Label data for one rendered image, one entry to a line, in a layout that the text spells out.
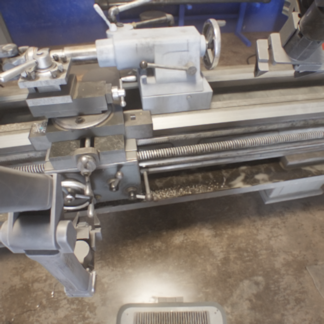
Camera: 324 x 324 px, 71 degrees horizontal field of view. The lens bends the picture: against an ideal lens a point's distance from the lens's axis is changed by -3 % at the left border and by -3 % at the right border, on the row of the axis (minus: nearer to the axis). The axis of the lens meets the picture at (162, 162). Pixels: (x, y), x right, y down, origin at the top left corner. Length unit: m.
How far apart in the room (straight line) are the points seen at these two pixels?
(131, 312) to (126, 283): 0.33
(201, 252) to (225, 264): 0.16
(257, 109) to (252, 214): 0.88
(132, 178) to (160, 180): 0.35
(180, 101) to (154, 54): 0.25
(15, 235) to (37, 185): 0.10
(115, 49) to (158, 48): 0.18
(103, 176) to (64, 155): 0.20
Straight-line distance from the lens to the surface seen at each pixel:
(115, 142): 0.99
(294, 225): 1.97
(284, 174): 1.65
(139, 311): 1.31
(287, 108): 1.37
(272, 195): 1.95
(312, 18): 0.49
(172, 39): 1.11
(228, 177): 1.50
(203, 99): 1.19
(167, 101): 1.14
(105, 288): 1.63
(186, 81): 1.14
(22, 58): 1.18
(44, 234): 0.43
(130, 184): 1.16
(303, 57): 0.54
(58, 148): 1.04
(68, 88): 1.00
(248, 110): 1.26
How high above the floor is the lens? 1.55
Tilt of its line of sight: 49 degrees down
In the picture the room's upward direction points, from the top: straight up
